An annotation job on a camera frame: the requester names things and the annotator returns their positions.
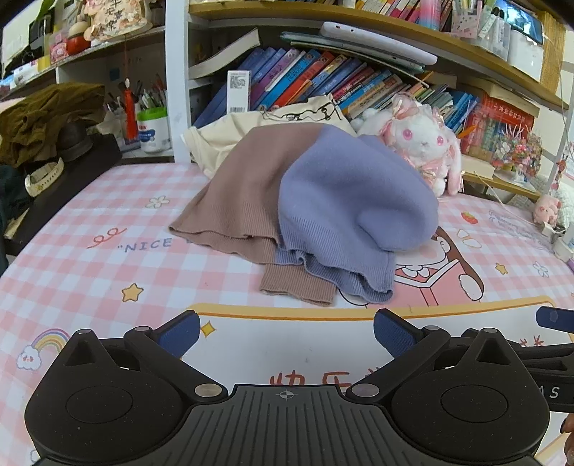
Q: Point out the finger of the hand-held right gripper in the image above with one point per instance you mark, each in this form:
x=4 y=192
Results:
x=554 y=318
x=547 y=348

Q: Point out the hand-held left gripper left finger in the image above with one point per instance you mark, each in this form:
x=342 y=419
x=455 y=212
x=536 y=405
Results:
x=179 y=334

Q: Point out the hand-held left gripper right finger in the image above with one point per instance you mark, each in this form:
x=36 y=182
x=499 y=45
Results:
x=394 y=334

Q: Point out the pink and lavender sweater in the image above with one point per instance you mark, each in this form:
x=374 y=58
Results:
x=349 y=197

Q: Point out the person's right hand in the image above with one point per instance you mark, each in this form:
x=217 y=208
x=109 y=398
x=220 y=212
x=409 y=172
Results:
x=568 y=425

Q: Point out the pink pig plush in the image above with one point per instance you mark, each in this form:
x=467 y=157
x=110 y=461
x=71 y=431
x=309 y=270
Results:
x=547 y=208

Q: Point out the pink checkered printed mat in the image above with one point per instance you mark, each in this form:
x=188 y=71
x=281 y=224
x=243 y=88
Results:
x=112 y=215

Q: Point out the black bag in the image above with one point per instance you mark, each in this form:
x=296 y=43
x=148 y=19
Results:
x=67 y=201

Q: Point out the colourful craft flower bouquet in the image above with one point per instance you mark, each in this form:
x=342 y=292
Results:
x=515 y=148

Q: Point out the red boxed book set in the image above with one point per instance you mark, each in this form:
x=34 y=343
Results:
x=497 y=130

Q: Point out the white and pink bunny plush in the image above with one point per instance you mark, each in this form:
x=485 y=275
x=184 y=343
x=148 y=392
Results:
x=421 y=134

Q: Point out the white tub pen holder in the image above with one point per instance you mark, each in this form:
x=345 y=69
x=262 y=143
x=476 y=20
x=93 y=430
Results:
x=153 y=132

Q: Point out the cream printed cloth bag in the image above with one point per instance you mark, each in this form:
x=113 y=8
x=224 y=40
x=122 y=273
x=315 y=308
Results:
x=224 y=134

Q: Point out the dark green cloth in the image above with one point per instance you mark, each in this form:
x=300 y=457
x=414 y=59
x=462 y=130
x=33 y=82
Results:
x=9 y=192

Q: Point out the red tassel ornament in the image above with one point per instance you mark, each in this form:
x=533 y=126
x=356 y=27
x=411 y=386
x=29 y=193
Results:
x=130 y=112

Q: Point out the white barcode box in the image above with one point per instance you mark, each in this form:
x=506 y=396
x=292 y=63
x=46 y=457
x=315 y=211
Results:
x=238 y=89

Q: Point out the olive green cloth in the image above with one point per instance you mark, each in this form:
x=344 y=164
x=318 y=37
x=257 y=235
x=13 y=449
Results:
x=45 y=112

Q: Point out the white and wood bookshelf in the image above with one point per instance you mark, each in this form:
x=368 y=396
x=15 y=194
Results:
x=177 y=67

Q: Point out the white storage box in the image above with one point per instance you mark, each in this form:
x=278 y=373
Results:
x=524 y=49

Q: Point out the row of colourful books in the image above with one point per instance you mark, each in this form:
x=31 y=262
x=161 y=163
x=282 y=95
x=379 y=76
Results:
x=305 y=76

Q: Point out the thick paperback book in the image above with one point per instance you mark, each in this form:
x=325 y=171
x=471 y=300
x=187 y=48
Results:
x=224 y=53

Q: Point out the floral hanging plaque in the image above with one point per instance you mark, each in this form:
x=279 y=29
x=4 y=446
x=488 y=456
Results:
x=114 y=20

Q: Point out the row of thin pastel books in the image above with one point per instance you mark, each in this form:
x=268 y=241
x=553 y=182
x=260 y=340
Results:
x=403 y=9

